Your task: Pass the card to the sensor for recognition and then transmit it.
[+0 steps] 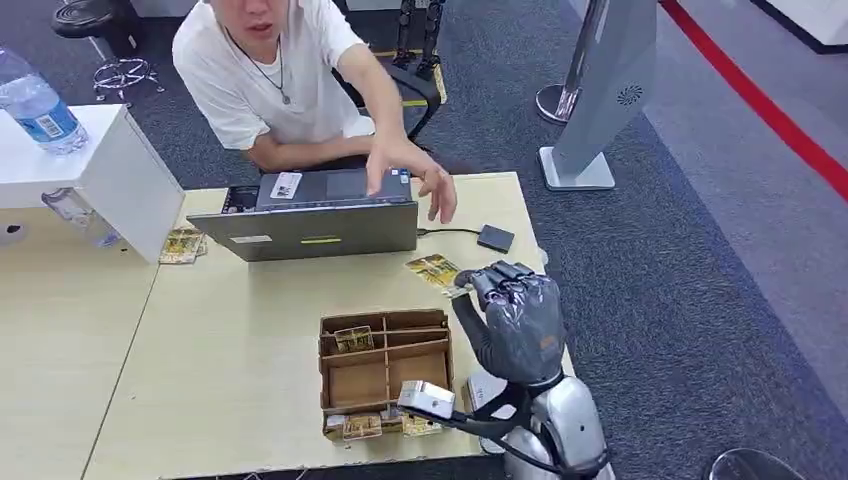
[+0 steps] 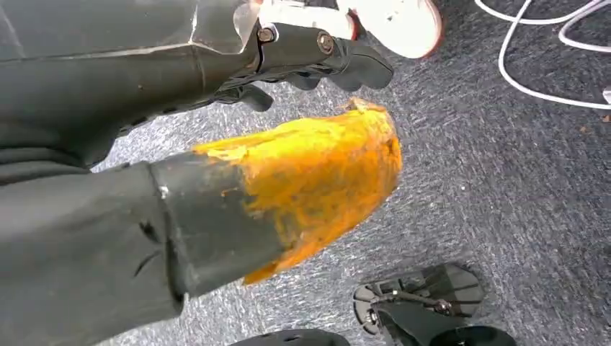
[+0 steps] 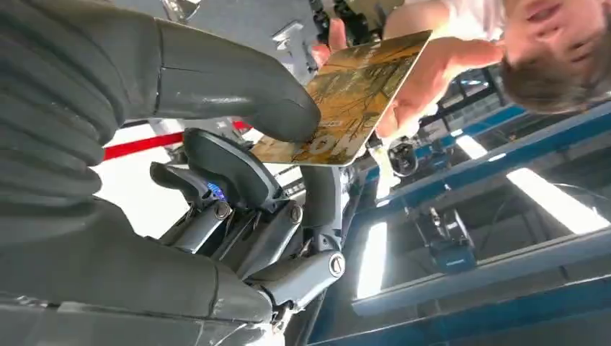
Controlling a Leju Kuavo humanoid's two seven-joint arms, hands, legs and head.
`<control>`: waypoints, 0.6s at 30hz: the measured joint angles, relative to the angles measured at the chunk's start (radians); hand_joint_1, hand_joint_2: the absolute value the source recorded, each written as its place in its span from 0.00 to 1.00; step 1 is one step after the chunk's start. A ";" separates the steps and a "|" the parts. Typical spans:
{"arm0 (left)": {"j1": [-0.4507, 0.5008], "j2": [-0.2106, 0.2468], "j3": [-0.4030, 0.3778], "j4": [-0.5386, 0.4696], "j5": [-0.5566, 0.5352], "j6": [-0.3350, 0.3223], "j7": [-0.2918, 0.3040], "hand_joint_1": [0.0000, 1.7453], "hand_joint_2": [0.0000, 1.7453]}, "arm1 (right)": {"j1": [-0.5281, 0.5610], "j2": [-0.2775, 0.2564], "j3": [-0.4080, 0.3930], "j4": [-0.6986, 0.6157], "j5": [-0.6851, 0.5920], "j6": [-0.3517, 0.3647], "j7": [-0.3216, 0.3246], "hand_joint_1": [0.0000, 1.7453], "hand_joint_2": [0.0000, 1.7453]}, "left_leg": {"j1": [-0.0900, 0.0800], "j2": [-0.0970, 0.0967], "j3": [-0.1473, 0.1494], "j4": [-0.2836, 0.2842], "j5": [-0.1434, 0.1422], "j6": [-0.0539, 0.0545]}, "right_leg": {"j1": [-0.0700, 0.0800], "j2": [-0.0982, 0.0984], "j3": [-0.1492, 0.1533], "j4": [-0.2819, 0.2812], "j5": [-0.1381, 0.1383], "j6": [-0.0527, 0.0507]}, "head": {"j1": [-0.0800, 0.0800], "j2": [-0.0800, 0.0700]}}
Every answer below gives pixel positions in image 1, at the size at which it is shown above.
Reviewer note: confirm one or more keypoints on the chrome chair base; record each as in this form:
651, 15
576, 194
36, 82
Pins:
126, 76

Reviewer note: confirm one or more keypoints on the yellow printed card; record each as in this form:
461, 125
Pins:
432, 270
420, 427
362, 426
334, 426
392, 420

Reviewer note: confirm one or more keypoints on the loose card stack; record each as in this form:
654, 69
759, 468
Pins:
180, 246

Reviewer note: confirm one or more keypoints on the grey laptop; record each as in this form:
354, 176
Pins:
311, 232

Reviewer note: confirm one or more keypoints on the grey standing panel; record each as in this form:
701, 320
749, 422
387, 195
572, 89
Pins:
606, 86

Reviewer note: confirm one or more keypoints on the red floor tape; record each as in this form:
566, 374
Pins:
762, 109

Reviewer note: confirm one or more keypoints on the round glass object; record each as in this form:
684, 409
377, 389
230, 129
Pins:
755, 467

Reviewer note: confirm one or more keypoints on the person's left hand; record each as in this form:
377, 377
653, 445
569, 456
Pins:
401, 156

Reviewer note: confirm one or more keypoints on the white cabinet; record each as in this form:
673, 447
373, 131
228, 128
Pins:
811, 20

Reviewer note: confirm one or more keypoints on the clear water bottle blue label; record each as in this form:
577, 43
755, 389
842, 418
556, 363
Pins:
40, 109

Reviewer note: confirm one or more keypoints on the person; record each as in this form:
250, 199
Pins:
265, 99

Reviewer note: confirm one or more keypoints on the clear empty plastic bottle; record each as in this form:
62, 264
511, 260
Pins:
79, 215

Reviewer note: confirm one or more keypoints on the black printed packet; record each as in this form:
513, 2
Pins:
240, 199

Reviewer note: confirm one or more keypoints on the card stack in compartment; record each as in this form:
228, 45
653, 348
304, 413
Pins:
354, 339

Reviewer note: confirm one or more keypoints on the small black box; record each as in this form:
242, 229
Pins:
495, 238

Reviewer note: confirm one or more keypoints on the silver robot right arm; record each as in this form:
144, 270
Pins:
570, 420

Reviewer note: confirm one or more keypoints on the white shelf block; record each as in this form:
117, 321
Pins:
126, 179

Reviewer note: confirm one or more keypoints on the white plastic block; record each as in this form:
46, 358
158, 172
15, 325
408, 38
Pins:
482, 394

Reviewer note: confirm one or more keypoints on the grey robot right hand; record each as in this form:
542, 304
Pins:
523, 331

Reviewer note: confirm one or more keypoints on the chrome pole with round base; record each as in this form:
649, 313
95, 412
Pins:
563, 99

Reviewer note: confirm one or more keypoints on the wooden card box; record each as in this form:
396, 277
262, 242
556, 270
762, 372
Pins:
387, 371

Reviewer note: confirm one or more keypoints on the black robot legs stand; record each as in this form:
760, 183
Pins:
417, 40

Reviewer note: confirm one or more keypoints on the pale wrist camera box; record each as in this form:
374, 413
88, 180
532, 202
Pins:
427, 399

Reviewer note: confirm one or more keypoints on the black stool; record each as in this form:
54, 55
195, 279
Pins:
86, 16

